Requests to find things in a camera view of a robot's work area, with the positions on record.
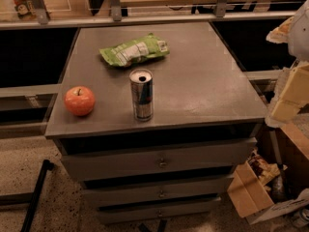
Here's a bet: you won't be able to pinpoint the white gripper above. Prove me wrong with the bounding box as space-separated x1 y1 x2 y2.
271 0 309 122

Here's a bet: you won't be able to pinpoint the red apple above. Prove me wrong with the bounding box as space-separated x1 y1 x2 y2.
64 86 96 116

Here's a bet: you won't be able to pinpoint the snack wrappers in box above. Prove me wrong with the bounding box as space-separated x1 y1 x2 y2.
247 149 288 186

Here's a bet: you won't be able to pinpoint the open cardboard box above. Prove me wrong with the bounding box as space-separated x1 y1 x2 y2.
228 162 309 225

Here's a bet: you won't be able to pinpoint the small can on floor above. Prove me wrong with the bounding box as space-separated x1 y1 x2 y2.
292 208 309 228

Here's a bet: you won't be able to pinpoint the grey drawer cabinet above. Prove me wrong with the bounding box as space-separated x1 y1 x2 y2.
45 22 267 214

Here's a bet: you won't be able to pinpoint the silver blue drink can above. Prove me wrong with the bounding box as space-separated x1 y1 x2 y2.
129 69 153 121

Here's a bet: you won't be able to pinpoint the green chip bag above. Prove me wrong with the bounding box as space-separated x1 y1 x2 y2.
99 33 170 68

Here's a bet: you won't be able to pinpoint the bottom grey drawer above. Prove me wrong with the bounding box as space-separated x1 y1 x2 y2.
98 197 221 224

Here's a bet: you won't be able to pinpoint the grey drawer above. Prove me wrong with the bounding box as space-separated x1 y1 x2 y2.
62 137 257 181
98 197 221 224
82 175 233 207

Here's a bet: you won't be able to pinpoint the middle grey drawer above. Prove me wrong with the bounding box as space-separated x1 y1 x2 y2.
82 175 233 207

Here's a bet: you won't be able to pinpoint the top grey drawer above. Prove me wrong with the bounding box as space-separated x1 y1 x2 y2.
62 137 257 181

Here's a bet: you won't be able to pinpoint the black metal stand leg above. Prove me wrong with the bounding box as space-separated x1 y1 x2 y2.
20 159 54 232

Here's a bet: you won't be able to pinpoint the orange box on shelf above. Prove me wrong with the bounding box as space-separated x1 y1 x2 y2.
13 0 35 18

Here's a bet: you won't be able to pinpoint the wooden shelf with metal rail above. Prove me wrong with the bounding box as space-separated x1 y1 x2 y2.
0 0 295 30

